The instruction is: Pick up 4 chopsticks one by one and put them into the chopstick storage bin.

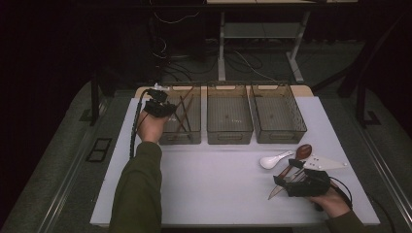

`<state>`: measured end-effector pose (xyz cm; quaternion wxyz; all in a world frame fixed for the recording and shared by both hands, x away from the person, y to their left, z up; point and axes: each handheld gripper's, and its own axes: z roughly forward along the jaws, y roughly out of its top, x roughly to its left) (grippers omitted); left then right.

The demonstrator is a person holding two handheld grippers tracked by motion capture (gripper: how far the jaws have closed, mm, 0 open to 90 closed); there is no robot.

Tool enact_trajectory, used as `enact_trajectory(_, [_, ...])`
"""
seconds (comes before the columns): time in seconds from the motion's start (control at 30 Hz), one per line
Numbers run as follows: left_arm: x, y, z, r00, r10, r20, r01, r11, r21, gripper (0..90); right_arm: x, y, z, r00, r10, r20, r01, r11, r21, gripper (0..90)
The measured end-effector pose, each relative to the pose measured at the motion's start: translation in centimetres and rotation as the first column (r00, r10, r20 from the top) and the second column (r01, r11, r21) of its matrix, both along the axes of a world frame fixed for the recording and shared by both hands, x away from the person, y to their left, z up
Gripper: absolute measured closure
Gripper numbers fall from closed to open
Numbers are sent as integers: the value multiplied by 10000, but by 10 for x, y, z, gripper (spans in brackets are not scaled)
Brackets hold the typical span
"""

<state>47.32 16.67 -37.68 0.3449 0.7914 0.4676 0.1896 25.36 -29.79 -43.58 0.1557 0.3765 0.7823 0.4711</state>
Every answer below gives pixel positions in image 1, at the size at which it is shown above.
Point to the white ceramic spoon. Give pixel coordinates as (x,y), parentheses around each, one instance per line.
(268,162)

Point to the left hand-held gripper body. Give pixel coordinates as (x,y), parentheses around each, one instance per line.
(158,108)

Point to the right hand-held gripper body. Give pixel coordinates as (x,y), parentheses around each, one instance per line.
(311,186)

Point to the transparent grey plastic bin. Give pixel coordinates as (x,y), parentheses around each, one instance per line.
(228,97)
(194,137)
(275,116)

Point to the white metal-frame desk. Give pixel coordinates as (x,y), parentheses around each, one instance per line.
(221,48)

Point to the metal floor rail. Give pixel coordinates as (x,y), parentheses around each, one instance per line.
(74,161)
(385,168)

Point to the black metal stand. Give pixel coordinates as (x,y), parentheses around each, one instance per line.
(361,106)
(94,103)
(366,58)

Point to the brown wooden spoon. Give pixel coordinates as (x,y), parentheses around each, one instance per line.
(304,151)

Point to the person's right hand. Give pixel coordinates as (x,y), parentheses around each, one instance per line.
(335,204)

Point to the silver fork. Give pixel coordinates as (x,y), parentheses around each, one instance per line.
(299,176)

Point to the person's left hand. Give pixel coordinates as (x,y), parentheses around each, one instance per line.
(150,129)

